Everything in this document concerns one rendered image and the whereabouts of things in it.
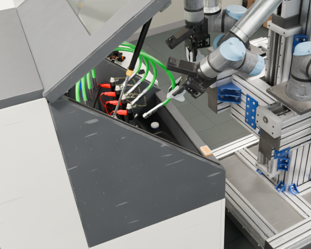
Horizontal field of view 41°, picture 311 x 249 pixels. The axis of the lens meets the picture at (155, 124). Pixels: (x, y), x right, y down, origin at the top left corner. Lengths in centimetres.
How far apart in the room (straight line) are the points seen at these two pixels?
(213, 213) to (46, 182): 75
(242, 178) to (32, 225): 154
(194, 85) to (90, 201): 54
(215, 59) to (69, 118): 51
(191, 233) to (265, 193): 89
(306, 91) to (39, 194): 116
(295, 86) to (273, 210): 89
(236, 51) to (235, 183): 141
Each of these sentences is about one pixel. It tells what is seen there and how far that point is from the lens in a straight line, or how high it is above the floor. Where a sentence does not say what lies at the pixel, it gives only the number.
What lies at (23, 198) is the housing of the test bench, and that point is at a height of 114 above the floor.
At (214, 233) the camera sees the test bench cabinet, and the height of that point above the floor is 59.
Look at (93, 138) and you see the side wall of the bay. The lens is 131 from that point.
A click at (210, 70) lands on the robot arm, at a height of 137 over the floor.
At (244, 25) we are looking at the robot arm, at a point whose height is 145.
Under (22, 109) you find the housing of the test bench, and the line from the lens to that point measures 121.
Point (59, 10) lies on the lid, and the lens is 150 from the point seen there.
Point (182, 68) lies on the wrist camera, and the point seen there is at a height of 136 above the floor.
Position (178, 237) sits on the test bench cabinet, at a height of 66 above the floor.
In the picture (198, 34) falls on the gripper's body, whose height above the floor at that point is 137.
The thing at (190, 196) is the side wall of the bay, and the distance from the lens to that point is 165.
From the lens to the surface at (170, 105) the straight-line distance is 200.
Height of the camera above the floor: 208
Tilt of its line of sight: 37 degrees down
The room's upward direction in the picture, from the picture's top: 6 degrees counter-clockwise
